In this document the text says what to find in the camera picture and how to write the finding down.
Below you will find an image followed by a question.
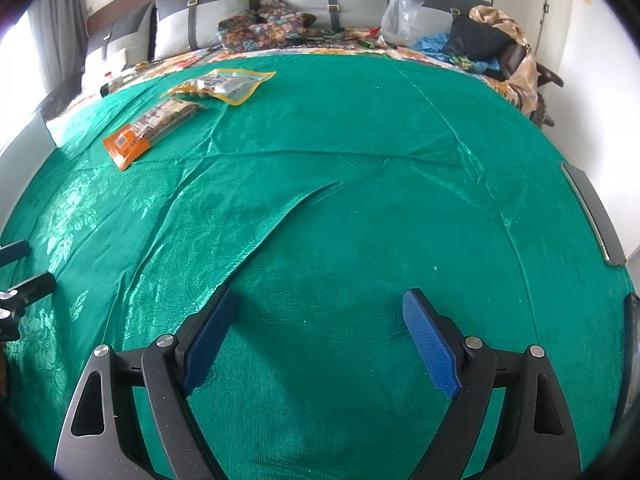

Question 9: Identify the orange sausage snack pack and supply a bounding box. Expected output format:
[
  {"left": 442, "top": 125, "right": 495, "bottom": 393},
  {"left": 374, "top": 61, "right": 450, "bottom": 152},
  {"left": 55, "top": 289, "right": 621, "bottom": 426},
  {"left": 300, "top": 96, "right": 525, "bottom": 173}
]
[{"left": 103, "top": 98, "right": 205, "bottom": 171}]

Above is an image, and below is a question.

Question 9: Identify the peanut bag yellow border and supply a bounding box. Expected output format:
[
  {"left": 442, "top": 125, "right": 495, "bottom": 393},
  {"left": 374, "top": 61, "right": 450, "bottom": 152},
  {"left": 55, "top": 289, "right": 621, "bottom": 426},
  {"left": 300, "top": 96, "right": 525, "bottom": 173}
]
[{"left": 165, "top": 68, "right": 276, "bottom": 106}]

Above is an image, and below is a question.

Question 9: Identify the white storage box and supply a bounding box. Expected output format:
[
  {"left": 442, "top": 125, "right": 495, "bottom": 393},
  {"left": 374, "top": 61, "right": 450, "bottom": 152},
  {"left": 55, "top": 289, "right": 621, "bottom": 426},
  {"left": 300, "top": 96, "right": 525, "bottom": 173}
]
[{"left": 0, "top": 112, "right": 56, "bottom": 230}]

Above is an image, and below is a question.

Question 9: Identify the black smartphone lit screen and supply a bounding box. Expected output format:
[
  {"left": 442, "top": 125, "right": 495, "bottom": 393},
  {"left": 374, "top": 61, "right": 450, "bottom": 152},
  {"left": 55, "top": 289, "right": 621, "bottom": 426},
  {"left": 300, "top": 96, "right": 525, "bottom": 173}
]
[{"left": 611, "top": 292, "right": 640, "bottom": 432}]

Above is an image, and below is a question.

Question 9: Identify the grey curtain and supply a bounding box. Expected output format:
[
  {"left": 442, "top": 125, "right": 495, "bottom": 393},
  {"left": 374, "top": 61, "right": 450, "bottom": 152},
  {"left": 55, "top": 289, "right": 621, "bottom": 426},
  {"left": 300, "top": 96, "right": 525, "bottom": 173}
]
[{"left": 27, "top": 0, "right": 88, "bottom": 93}]

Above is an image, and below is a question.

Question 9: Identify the grey pillow far left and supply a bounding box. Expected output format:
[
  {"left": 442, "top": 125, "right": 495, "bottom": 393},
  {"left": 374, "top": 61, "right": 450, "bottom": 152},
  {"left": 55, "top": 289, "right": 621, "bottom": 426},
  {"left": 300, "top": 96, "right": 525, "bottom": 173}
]
[{"left": 81, "top": 3, "right": 153, "bottom": 94}]

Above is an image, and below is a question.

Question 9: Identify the green satin bedspread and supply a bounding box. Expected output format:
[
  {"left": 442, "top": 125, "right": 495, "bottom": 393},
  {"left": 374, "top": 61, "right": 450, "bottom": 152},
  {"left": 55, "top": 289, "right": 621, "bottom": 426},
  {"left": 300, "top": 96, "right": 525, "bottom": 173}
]
[{"left": 1, "top": 54, "right": 631, "bottom": 479}]

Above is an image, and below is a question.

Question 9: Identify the patterned dark cloth bundle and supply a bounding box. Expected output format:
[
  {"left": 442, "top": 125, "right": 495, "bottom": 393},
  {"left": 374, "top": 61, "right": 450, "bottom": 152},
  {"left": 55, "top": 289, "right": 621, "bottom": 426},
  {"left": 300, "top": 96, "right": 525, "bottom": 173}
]
[{"left": 217, "top": 0, "right": 323, "bottom": 53}]

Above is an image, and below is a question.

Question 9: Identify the brown chair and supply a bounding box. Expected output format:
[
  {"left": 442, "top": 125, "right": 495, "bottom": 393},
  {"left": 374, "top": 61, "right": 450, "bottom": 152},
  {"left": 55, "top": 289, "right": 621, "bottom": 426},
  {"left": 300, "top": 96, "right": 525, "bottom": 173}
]
[{"left": 499, "top": 44, "right": 565, "bottom": 130}]

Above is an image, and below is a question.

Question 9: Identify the black bag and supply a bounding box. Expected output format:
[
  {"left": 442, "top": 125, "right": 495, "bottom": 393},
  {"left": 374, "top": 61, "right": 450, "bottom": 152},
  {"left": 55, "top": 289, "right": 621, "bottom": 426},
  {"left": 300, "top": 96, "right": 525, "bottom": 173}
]
[{"left": 447, "top": 16, "right": 514, "bottom": 61}]

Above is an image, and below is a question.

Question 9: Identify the blue plastic bag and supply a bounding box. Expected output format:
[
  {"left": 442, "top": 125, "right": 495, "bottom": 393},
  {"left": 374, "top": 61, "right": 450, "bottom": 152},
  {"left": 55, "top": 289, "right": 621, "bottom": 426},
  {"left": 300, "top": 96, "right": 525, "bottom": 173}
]
[{"left": 410, "top": 34, "right": 501, "bottom": 75}]

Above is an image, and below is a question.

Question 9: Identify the clear plastic bag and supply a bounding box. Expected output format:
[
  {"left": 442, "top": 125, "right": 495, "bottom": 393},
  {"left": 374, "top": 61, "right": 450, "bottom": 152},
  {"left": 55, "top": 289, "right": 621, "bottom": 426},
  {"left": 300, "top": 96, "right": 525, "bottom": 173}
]
[{"left": 380, "top": 0, "right": 424, "bottom": 47}]

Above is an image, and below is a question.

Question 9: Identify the grey pillow far right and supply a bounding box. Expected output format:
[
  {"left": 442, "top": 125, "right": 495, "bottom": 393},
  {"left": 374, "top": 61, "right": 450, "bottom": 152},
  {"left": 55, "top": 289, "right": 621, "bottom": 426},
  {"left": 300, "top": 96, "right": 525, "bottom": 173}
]
[{"left": 409, "top": 0, "right": 489, "bottom": 44}]

